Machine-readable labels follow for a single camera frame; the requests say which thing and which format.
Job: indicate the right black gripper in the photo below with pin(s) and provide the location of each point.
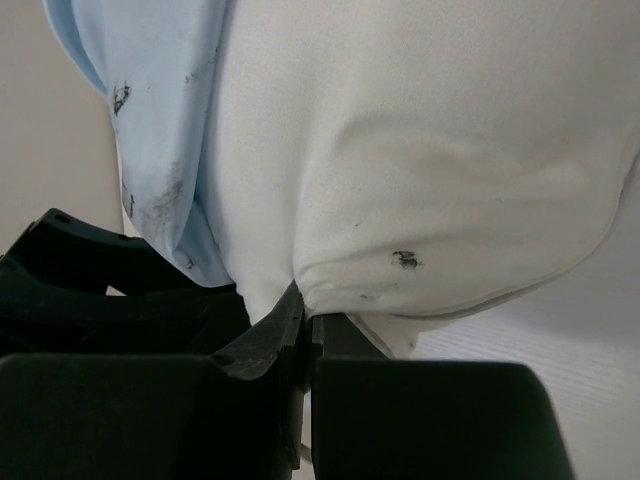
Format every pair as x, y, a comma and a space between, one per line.
70, 287

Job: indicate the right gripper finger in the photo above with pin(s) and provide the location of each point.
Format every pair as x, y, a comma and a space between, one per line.
378, 418

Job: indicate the white pillow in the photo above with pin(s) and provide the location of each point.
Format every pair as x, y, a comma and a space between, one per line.
411, 162

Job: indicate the light blue pillowcase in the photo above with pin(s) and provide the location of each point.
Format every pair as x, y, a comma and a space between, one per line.
154, 62

